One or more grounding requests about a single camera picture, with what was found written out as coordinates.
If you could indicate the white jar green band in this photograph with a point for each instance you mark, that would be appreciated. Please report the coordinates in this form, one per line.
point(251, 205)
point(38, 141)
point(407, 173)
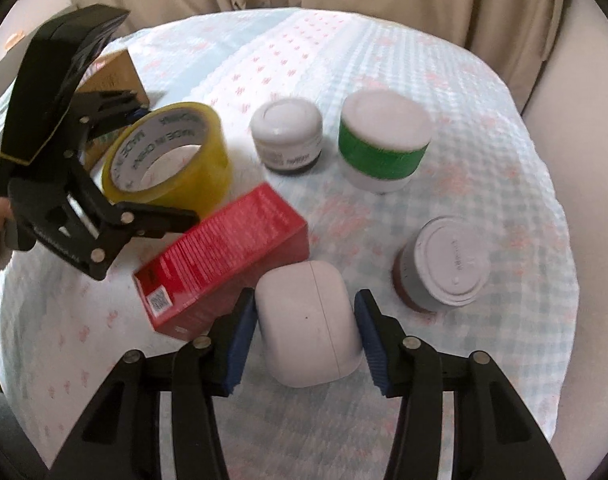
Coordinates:
point(384, 120)

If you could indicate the pale checked tablecloth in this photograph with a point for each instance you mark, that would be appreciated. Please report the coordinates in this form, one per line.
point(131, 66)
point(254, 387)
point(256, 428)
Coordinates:
point(484, 160)

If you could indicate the brown jar white lid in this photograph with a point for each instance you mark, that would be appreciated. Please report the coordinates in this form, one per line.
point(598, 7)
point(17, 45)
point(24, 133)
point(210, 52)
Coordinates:
point(449, 260)

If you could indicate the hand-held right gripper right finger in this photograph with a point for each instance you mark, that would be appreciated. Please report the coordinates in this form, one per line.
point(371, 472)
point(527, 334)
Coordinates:
point(371, 342)

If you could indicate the yellow tape roll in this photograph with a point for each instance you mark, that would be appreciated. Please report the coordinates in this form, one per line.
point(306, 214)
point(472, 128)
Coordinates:
point(209, 170)

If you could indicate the white earbuds case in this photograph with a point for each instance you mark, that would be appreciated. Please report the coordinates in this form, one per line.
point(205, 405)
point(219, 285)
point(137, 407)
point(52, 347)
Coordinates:
point(304, 320)

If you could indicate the small white jar dark base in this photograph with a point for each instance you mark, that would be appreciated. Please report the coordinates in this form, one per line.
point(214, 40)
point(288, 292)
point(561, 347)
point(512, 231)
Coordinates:
point(286, 125)

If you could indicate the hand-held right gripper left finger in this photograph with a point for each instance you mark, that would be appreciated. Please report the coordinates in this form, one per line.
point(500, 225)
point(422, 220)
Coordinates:
point(241, 342)

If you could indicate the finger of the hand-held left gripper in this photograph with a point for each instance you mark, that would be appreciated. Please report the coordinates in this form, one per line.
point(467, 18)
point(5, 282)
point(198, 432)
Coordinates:
point(149, 221)
point(116, 110)

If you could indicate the red cardboard box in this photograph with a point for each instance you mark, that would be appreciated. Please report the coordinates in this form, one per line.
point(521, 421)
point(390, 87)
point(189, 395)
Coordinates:
point(224, 252)

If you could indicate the brown cardboard box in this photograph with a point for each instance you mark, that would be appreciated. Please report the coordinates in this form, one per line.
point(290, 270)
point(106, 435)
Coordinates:
point(119, 77)

